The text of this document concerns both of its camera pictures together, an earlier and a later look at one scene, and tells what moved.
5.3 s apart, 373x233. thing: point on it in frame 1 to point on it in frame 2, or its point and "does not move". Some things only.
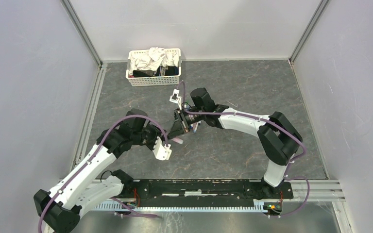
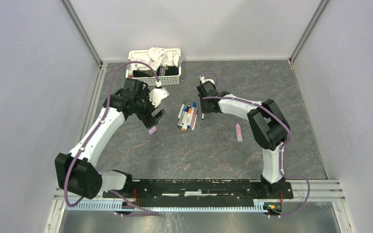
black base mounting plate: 166,192 does not move
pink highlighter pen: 178,140 to 239,132
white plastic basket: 154,81 does not move
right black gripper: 181,126 to 204,109
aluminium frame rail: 301,190 does not move
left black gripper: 157,132 to 148,119
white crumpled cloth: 152,59 does not move
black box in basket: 162,71 does not move
